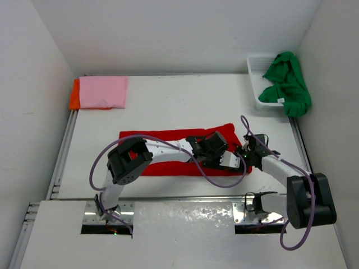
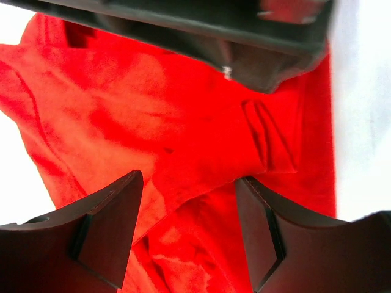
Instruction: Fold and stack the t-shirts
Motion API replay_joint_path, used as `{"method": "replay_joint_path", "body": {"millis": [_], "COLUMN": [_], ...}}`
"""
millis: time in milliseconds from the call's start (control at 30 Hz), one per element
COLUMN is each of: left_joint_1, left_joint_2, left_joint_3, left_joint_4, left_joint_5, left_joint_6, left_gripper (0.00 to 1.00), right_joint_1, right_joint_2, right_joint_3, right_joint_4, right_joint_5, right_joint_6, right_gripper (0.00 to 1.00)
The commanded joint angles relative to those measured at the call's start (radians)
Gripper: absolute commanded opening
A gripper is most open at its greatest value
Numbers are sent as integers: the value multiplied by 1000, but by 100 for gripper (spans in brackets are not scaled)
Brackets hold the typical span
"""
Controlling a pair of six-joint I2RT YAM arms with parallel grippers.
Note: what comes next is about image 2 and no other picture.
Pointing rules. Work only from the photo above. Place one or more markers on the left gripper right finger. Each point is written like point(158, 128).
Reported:
point(290, 248)

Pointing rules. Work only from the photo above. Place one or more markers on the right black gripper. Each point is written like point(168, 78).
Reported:
point(259, 44)

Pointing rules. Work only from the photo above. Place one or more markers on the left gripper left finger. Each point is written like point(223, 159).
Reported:
point(82, 247)

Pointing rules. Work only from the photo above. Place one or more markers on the red t shirt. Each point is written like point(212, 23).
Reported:
point(92, 106)

